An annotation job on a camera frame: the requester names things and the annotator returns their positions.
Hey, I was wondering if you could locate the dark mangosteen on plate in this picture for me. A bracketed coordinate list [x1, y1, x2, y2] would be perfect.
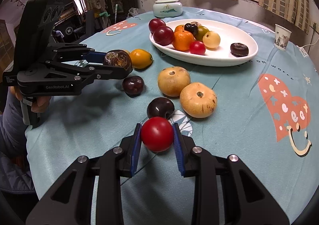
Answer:
[184, 23, 198, 36]

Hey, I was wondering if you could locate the crumpled plastic bag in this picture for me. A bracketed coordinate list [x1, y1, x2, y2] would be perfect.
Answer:
[127, 8, 140, 18]

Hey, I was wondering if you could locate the striped tan fruit on plate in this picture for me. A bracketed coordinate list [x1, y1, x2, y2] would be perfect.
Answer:
[190, 21, 202, 27]

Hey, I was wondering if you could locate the large red plum left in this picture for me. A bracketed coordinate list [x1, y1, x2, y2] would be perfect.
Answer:
[148, 18, 166, 34]

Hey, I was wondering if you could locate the red cherry tomato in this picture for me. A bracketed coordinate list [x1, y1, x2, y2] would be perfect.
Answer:
[189, 41, 206, 55]
[141, 117, 174, 153]

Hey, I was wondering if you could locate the orange mandarin right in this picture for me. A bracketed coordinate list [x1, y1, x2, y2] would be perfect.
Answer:
[172, 30, 195, 52]

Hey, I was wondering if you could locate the red cherry tomato on plate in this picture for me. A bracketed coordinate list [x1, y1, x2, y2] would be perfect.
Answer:
[189, 41, 206, 55]

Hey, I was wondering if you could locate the large striped yellow melon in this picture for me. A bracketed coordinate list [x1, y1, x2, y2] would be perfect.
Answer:
[157, 66, 191, 97]

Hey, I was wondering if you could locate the yellow round fruit on plate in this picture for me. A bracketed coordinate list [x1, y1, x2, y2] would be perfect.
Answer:
[202, 31, 221, 49]

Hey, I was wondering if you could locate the orange persimmon fruit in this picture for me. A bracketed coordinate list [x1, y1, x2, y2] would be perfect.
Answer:
[130, 49, 153, 69]

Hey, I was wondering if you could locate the large red plum front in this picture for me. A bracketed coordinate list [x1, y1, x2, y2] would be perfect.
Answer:
[153, 26, 175, 46]

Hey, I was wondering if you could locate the white oval plate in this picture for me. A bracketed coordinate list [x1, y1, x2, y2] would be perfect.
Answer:
[149, 18, 258, 66]

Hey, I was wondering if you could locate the white printed paper cup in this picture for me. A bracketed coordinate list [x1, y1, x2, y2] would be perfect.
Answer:
[274, 24, 291, 50]

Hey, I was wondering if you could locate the smaller yellow orange melon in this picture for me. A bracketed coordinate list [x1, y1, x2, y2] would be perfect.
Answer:
[179, 82, 217, 118]

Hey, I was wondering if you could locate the teal printed tablecloth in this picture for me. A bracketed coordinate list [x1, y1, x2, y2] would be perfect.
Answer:
[26, 8, 318, 222]

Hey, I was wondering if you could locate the green fruit on plate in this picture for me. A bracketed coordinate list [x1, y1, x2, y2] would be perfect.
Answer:
[195, 26, 209, 42]

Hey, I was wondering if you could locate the person left hand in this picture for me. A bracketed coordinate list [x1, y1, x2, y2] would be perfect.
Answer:
[9, 87, 51, 113]

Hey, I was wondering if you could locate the dark plum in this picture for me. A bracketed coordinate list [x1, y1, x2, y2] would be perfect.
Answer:
[122, 76, 144, 96]
[147, 97, 175, 119]

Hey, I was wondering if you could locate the dark brown flat fruit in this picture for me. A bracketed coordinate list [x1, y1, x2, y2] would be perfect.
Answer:
[230, 43, 249, 57]

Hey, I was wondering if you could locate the orange mandarin left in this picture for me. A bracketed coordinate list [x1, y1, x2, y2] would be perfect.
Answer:
[174, 25, 184, 32]

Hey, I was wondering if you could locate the orange mandarin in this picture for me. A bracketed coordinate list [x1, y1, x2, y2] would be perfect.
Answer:
[174, 25, 184, 32]
[172, 30, 195, 52]

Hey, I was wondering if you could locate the pale green lidded jar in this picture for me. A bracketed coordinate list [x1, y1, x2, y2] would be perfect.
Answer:
[153, 0, 183, 18]

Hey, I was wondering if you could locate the large red plum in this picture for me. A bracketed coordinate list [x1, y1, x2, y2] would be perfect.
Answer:
[148, 18, 166, 34]
[153, 26, 175, 46]

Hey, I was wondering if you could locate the dark brown passion fruit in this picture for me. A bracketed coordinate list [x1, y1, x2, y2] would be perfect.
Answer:
[103, 49, 133, 73]

